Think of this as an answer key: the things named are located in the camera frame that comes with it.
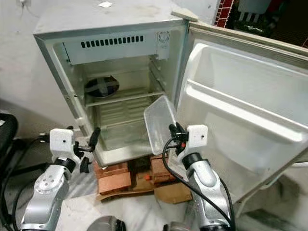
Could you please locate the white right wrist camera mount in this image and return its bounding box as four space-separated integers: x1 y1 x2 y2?
185 124 209 154

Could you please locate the silver fridge door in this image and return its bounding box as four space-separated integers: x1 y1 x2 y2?
173 21 308 205

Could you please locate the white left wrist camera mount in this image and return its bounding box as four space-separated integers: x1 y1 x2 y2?
50 127 78 162

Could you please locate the small silver fridge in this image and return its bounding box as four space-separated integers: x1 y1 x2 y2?
32 0 308 205

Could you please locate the grey robot left leg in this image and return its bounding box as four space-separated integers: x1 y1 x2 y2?
92 215 126 231

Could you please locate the black round dish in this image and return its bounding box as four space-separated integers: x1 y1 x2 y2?
84 75 120 99

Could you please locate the grey robot right leg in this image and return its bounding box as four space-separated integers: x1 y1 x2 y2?
162 222 185 231

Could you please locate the white freezer compartment flap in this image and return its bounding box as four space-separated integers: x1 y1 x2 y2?
62 34 172 65

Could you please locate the orange brick stack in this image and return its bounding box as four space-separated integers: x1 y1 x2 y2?
95 161 133 196
150 154 177 185

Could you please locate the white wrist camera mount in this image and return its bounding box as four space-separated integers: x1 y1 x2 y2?
50 127 78 162
185 124 209 154

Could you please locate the brown cardboard piece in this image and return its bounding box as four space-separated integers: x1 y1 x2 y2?
154 182 193 205

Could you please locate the clear plastic container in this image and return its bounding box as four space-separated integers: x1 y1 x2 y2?
143 94 178 156

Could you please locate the grey robot leg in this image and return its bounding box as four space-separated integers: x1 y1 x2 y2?
92 215 126 231
162 222 185 231

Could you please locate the glass fridge shelf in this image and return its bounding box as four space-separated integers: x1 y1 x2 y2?
85 86 167 108

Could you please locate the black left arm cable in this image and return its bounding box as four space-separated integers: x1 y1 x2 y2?
1 137 51 231

